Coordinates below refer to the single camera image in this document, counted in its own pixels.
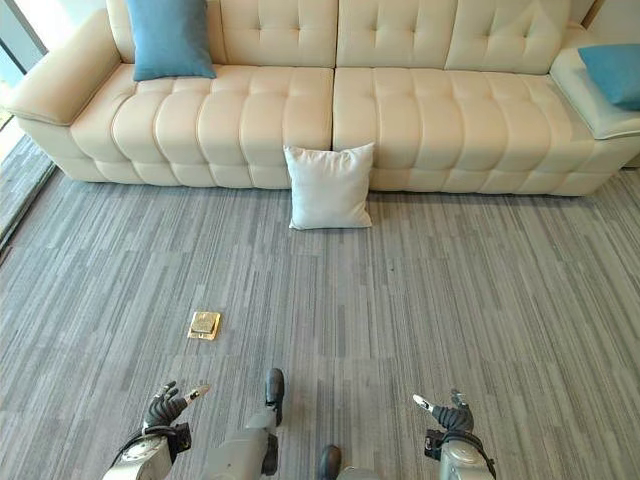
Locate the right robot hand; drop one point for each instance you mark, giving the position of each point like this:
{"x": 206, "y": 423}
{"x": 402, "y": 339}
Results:
{"x": 452, "y": 412}

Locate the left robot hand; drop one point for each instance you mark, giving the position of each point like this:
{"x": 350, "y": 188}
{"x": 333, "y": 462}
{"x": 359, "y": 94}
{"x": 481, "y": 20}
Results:
{"x": 167, "y": 402}

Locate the cream tufted leather sofa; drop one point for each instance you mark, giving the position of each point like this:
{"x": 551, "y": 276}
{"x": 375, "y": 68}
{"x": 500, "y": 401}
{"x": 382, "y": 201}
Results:
{"x": 280, "y": 115}

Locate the brass floor outlet cover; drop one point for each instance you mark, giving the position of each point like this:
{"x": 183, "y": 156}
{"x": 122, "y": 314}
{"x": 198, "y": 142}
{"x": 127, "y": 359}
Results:
{"x": 204, "y": 325}

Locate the left silver robot leg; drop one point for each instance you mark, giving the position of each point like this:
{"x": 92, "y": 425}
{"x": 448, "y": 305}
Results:
{"x": 250, "y": 440}

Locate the silver robot leg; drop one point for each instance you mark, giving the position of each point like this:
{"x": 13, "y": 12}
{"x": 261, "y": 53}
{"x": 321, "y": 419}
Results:
{"x": 250, "y": 440}
{"x": 345, "y": 465}

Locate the right silver robot leg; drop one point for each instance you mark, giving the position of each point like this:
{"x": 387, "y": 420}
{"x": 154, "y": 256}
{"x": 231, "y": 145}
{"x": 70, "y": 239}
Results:
{"x": 345, "y": 465}

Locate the white square cushion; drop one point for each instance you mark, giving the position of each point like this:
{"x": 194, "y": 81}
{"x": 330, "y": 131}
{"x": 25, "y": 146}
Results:
{"x": 330, "y": 187}

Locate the blue square cushion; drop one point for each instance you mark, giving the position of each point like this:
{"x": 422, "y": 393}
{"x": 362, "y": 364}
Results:
{"x": 170, "y": 42}
{"x": 617, "y": 72}

